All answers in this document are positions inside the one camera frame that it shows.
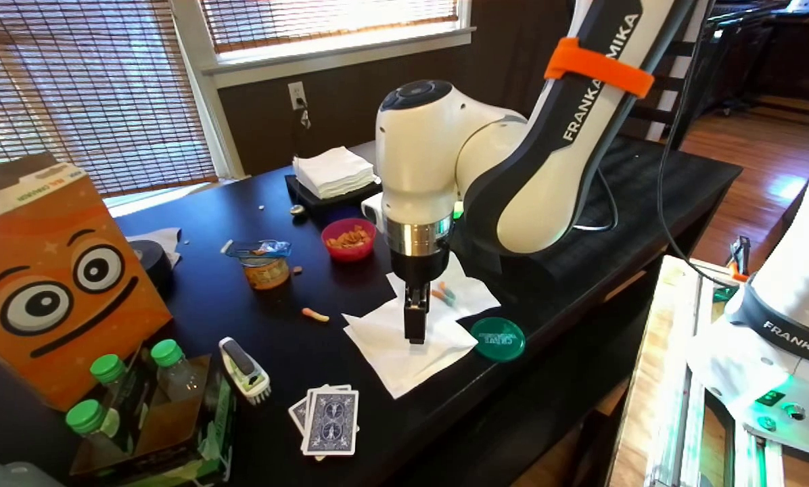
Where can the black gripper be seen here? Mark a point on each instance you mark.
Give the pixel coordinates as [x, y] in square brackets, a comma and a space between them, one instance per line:
[417, 271]

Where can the white paper napkin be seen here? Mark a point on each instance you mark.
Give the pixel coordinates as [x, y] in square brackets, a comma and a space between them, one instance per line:
[377, 347]
[471, 293]

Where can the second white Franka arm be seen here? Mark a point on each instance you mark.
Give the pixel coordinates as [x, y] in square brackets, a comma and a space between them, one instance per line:
[783, 298]

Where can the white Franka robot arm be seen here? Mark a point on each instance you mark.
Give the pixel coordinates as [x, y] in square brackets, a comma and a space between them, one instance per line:
[421, 154]

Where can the green plastic lid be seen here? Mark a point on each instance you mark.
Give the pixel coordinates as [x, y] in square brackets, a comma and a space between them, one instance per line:
[498, 340]

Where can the orange cheese puff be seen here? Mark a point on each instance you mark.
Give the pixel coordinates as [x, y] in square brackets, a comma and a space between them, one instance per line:
[315, 315]

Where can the red bowl of chips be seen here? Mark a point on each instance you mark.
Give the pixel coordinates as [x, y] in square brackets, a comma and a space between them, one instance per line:
[350, 239]

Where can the small tan crumb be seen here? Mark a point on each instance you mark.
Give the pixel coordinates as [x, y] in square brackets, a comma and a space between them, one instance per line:
[295, 269]

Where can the black tray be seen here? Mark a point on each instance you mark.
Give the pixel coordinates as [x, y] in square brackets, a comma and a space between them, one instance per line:
[367, 197]

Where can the deck of blue playing cards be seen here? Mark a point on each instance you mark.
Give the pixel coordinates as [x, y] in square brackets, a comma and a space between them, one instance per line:
[331, 423]

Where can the small cup of orange snack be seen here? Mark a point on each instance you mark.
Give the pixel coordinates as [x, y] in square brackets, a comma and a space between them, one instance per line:
[265, 275]

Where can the small metal cap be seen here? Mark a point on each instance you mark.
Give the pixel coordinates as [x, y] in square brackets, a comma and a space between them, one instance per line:
[298, 213]

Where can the green bottle pack packaging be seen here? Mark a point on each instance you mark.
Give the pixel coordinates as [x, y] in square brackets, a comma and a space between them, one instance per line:
[215, 434]

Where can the light wood robot stand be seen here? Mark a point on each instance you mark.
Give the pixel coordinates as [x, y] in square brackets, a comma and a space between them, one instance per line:
[656, 379]

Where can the crumpled white paper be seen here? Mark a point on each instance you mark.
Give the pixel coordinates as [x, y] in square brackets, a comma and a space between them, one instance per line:
[164, 239]

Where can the black round tape roll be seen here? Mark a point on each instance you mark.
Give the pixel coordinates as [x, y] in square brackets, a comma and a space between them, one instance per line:
[154, 267]

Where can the brown window blinds above outlet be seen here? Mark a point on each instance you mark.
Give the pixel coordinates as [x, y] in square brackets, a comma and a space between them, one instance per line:
[331, 18]

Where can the small black clamp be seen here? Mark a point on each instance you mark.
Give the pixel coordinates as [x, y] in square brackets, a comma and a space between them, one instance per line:
[736, 259]

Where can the black ladder shelf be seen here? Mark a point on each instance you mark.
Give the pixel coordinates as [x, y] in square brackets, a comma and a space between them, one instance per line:
[683, 83]

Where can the orange cereal box with face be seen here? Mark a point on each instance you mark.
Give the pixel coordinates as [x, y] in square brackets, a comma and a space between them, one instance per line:
[59, 279]

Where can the large brown window blinds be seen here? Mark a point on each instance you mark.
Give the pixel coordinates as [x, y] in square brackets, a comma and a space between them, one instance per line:
[80, 91]

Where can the dark background desk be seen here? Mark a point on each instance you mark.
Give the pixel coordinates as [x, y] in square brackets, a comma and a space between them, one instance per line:
[783, 44]

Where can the white wall outlet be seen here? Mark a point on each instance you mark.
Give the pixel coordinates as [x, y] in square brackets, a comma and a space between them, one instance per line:
[295, 95]

